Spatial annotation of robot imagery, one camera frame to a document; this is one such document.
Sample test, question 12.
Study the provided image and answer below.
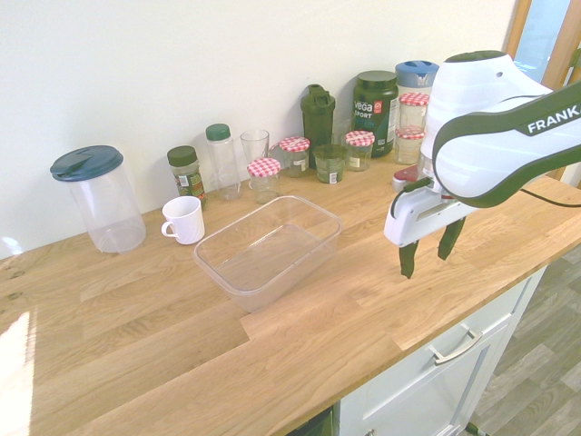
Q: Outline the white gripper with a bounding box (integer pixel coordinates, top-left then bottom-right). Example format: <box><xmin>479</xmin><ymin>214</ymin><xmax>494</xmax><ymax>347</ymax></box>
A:
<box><xmin>383</xmin><ymin>177</ymin><xmax>473</xmax><ymax>280</ymax></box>

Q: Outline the red striped chip bag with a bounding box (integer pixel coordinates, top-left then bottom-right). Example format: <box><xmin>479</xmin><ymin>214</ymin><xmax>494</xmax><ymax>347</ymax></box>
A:
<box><xmin>390</xmin><ymin>165</ymin><xmax>423</xmax><ymax>193</ymax></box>

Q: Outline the clear rectangular plastic container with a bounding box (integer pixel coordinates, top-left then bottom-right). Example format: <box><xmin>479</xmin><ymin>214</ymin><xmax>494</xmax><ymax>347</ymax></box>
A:
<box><xmin>193</xmin><ymin>194</ymin><xmax>344</xmax><ymax>314</ymax></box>

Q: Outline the glass jar red checkered lid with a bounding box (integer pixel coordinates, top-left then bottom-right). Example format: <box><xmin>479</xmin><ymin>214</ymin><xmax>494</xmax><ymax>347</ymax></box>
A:
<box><xmin>392</xmin><ymin>126</ymin><xmax>427</xmax><ymax>165</ymax></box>
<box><xmin>398</xmin><ymin>92</ymin><xmax>430</xmax><ymax>135</ymax></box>
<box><xmin>246</xmin><ymin>157</ymin><xmax>282</xmax><ymax>204</ymax></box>
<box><xmin>344</xmin><ymin>130</ymin><xmax>376</xmax><ymax>173</ymax></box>
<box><xmin>278</xmin><ymin>135</ymin><xmax>311</xmax><ymax>178</ymax></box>

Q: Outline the white cabinet drawer front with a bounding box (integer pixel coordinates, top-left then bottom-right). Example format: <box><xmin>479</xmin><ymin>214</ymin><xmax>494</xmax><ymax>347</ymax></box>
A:
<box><xmin>338</xmin><ymin>267</ymin><xmax>548</xmax><ymax>436</ymax></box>

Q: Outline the small green glass jar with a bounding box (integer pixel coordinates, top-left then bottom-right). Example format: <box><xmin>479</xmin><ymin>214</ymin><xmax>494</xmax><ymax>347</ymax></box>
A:
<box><xmin>311</xmin><ymin>144</ymin><xmax>348</xmax><ymax>184</ymax></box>

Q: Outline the dark Vega protein tub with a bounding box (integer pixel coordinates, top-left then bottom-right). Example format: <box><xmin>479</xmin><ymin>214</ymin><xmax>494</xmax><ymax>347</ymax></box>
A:
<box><xmin>351</xmin><ymin>70</ymin><xmax>400</xmax><ymax>159</ymax></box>

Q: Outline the dark green shaker bottle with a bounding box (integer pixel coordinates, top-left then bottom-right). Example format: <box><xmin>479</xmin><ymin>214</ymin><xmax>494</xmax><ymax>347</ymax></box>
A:
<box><xmin>300</xmin><ymin>83</ymin><xmax>337</xmax><ymax>170</ymax></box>

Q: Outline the tall canister with blue lid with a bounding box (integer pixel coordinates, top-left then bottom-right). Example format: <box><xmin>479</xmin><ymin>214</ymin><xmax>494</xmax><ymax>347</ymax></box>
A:
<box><xmin>394</xmin><ymin>60</ymin><xmax>440</xmax><ymax>97</ymax></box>

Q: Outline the clear drinking glass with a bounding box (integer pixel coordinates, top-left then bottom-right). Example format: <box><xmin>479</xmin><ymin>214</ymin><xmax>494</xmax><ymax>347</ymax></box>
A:
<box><xmin>240</xmin><ymin>129</ymin><xmax>271</xmax><ymax>164</ymax></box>

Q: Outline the clear bottle with green lid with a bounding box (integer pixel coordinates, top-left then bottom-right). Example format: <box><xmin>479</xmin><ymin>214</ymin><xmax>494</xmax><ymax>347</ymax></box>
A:
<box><xmin>204</xmin><ymin>123</ymin><xmax>242</xmax><ymax>202</ymax></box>

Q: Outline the white ceramic mug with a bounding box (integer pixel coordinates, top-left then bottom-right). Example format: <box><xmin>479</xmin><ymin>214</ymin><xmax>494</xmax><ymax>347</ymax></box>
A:
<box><xmin>160</xmin><ymin>195</ymin><xmax>206</xmax><ymax>246</ymax></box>

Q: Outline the spice jar with green lid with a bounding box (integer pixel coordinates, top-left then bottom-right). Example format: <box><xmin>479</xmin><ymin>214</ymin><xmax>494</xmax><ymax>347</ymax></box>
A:
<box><xmin>166</xmin><ymin>144</ymin><xmax>210</xmax><ymax>211</ymax></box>

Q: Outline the clear canister with blue lid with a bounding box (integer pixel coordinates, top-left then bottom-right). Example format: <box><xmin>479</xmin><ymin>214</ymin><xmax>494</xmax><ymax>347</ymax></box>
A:
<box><xmin>49</xmin><ymin>144</ymin><xmax>148</xmax><ymax>254</ymax></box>

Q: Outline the silver drawer handle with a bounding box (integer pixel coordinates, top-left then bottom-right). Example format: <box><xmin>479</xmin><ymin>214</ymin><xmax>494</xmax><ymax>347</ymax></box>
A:
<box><xmin>428</xmin><ymin>329</ymin><xmax>484</xmax><ymax>367</ymax></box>

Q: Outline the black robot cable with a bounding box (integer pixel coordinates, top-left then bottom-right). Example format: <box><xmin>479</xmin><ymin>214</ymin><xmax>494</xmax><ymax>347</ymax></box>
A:
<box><xmin>517</xmin><ymin>186</ymin><xmax>581</xmax><ymax>209</ymax></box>

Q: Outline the wooden door frame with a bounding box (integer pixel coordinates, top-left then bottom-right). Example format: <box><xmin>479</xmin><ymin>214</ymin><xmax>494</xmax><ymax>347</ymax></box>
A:
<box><xmin>502</xmin><ymin>0</ymin><xmax>581</xmax><ymax>188</ymax></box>

